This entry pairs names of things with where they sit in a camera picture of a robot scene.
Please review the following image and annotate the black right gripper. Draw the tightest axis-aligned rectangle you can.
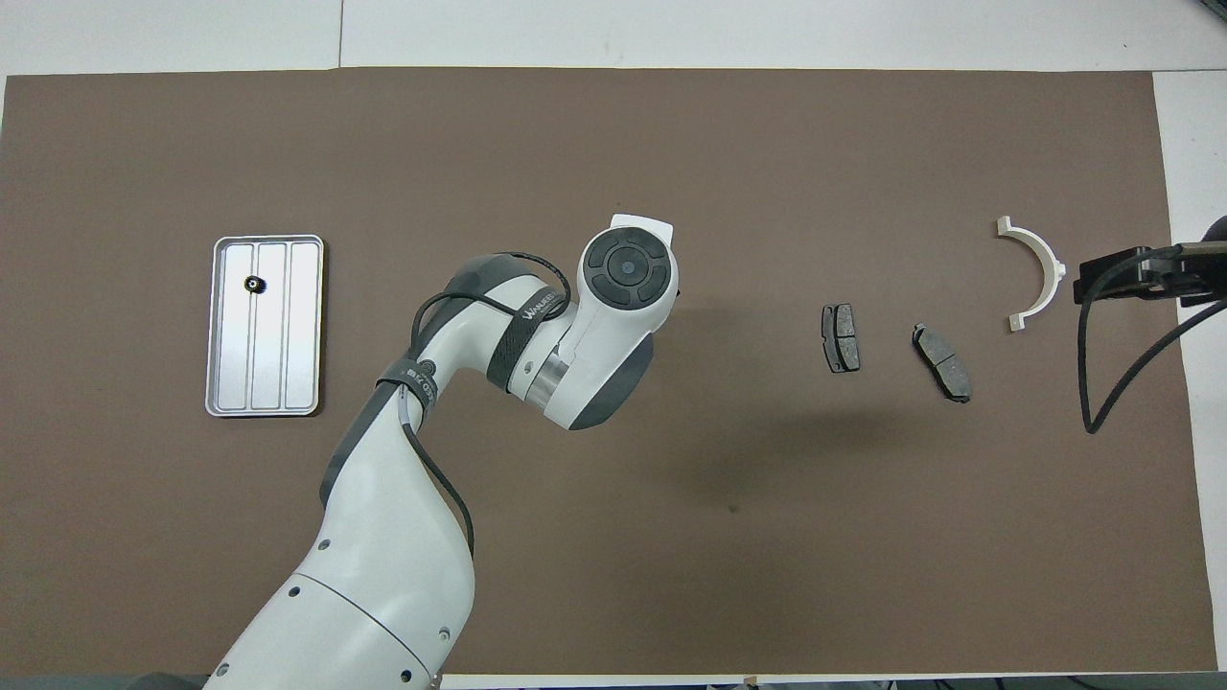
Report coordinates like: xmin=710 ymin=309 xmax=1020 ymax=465
xmin=1074 ymin=244 xmax=1227 ymax=309

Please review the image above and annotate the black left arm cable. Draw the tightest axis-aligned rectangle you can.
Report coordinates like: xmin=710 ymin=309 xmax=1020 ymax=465
xmin=398 ymin=251 xmax=574 ymax=562

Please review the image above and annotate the dark grey rectangular brake pad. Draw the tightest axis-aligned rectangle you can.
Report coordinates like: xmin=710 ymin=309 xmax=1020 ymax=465
xmin=821 ymin=303 xmax=862 ymax=375

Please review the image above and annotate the white semicircular plastic bracket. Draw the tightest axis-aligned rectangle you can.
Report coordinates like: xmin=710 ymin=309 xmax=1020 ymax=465
xmin=995 ymin=216 xmax=1067 ymax=334

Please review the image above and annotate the silver metal tray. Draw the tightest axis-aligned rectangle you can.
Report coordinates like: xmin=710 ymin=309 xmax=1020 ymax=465
xmin=204 ymin=235 xmax=325 ymax=419

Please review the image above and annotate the dark grey curved brake pad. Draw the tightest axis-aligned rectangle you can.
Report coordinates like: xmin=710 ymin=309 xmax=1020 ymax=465
xmin=911 ymin=323 xmax=973 ymax=404

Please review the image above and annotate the brown table mat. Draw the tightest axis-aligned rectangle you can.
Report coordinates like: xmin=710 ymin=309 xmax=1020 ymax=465
xmin=0 ymin=65 xmax=1218 ymax=677

